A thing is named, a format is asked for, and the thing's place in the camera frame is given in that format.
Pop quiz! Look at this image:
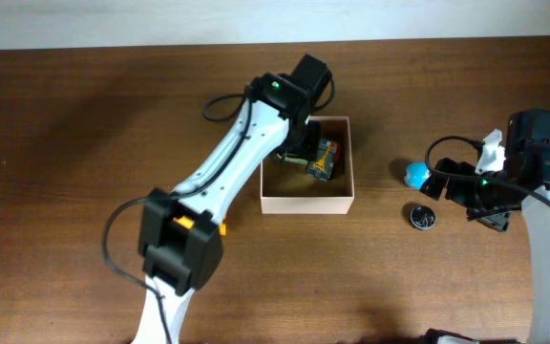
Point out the orange toy animal figure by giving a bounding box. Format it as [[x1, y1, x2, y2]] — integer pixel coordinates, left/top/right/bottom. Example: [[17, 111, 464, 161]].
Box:
[[173, 216, 226, 236]]

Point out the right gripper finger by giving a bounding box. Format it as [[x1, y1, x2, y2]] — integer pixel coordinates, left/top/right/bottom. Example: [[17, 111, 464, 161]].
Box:
[[466, 208, 512, 232], [419, 169, 447, 200]]

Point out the multicoloured puzzle cube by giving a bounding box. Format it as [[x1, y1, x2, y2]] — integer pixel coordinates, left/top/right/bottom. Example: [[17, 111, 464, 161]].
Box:
[[277, 154, 308, 165]]

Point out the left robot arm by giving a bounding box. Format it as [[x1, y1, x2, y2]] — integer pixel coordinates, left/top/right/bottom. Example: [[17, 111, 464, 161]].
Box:
[[134, 54, 334, 343]]

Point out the red grey toy truck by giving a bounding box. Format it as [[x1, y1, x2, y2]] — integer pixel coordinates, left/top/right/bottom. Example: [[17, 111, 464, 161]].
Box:
[[307, 139, 341, 182]]

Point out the open beige cardboard box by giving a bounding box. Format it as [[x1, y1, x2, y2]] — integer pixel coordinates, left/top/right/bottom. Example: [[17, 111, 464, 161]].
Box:
[[260, 116, 355, 215]]

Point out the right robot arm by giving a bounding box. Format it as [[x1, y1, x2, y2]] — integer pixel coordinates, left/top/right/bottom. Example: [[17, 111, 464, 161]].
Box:
[[420, 109, 550, 343]]

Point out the blue ball with eyes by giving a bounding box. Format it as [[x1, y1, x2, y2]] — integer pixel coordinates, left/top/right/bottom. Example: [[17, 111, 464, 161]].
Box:
[[404, 161, 431, 190]]

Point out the black round cap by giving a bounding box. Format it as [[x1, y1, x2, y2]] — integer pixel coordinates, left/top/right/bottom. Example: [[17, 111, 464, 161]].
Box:
[[410, 205, 436, 230]]

